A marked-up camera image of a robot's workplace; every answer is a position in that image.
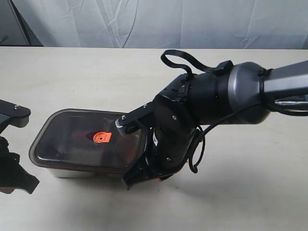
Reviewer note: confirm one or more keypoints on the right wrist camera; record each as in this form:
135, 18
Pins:
140, 118

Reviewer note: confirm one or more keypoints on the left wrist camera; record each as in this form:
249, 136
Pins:
13, 114

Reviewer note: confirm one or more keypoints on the grey wrinkled backdrop curtain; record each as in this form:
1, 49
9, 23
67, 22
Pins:
185, 24

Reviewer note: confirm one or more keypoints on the stainless steel lunch box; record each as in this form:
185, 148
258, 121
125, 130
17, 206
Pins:
86, 172

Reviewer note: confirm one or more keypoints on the dark transparent box lid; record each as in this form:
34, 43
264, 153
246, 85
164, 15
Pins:
54, 147

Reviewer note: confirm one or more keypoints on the red sausage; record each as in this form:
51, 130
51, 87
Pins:
83, 135

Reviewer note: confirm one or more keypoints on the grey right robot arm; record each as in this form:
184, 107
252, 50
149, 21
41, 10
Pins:
242, 94

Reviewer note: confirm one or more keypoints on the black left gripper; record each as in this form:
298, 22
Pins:
12, 175

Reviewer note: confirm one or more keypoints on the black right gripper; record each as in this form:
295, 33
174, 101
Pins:
171, 137

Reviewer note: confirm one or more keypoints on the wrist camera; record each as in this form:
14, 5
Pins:
13, 114
140, 118

